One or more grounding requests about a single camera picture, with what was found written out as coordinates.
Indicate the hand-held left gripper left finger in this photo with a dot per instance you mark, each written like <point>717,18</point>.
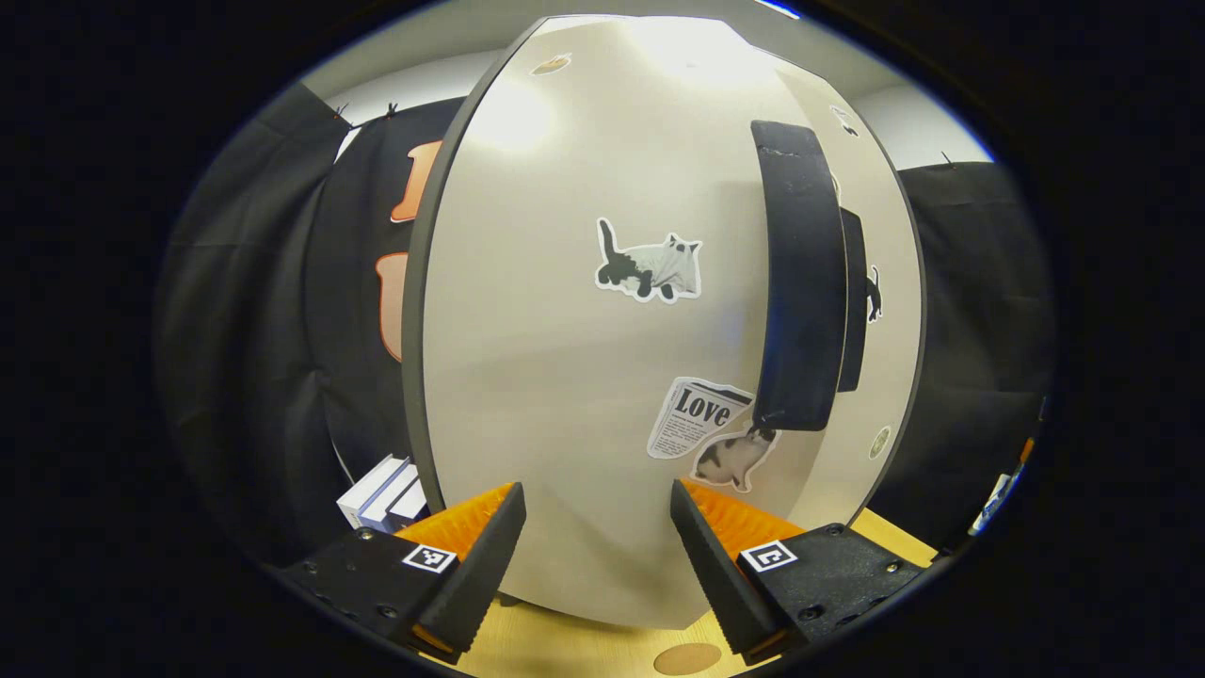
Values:
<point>485,574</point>

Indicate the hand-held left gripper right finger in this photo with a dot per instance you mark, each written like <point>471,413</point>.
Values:
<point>720,584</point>

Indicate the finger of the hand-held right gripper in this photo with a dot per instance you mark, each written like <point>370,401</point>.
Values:
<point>1027,450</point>

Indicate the white cabinet door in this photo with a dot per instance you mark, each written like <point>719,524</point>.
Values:
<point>890,358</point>
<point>565,377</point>

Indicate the grey blue book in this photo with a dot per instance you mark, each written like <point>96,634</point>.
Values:
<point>391,499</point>

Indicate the white book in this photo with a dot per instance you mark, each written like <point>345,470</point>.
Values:
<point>362,494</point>

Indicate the black backdrop cloth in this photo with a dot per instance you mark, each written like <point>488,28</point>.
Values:
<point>245,330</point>

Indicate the ceiling light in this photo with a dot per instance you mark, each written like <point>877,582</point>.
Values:
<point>779,8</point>

